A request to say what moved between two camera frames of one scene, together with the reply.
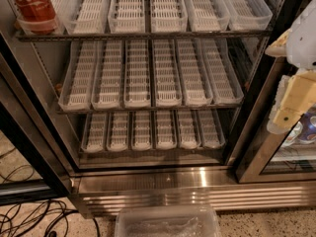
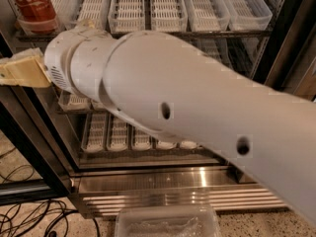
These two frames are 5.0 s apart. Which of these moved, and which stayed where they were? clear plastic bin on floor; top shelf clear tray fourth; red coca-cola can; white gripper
Moved: white gripper
Stayed: top shelf clear tray fourth; clear plastic bin on floor; red coca-cola can
